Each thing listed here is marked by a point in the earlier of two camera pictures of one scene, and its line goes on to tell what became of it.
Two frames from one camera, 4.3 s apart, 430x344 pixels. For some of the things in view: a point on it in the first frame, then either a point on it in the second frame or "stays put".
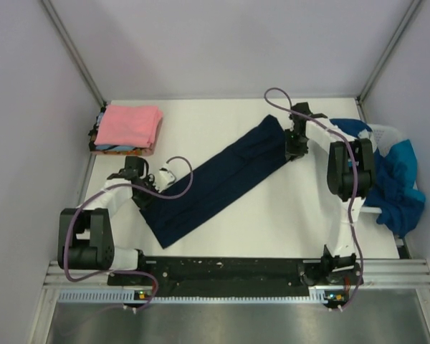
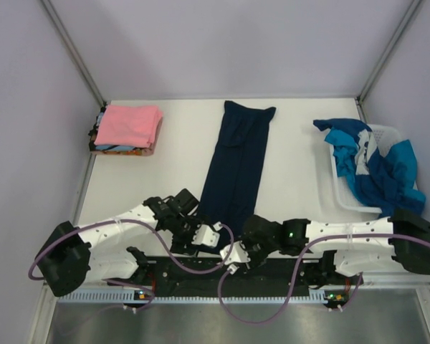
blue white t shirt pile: x=396 y=191 stays put
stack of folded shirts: x=125 y=130 stays put
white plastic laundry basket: x=385 y=137 stays put
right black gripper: x=291 y=151 -> x=255 y=261
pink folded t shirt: x=129 y=125 stays put
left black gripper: x=143 y=205 -> x=178 y=244
